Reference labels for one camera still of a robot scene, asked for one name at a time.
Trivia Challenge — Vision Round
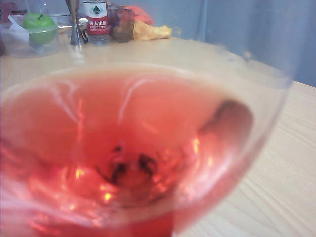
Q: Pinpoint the clear glass goblet red liquid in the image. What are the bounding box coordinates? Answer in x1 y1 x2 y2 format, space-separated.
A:
0 43 301 237

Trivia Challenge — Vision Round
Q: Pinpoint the orange yellow cloth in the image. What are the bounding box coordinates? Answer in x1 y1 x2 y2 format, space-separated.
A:
127 5 173 40

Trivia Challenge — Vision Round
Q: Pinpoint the dark glass jar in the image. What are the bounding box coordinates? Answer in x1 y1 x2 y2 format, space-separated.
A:
108 5 136 43

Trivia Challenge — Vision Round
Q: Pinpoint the water bottle red label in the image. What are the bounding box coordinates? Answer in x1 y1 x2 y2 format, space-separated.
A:
82 0 111 47

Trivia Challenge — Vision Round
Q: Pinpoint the metal cocktail jigger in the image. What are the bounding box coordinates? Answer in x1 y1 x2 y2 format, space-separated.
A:
64 0 83 46

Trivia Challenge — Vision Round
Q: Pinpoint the green apple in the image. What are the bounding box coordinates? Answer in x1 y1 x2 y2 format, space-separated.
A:
23 12 58 46

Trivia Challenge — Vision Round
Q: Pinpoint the clear plastic container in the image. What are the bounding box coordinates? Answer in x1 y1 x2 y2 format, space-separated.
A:
0 14 61 59

